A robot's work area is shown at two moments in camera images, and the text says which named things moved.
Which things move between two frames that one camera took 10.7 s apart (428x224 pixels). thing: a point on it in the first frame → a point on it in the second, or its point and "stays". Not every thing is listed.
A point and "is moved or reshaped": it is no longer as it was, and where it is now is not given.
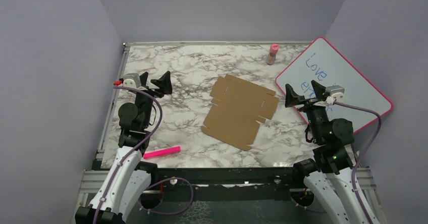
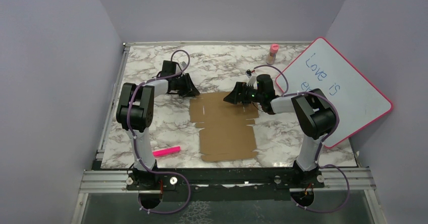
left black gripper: [164, 84] → [190, 89]
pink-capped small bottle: [271, 56] stays
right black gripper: [292, 98] → [233, 97]
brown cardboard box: [239, 105] is moved or reshaped
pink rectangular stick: [155, 153] stays
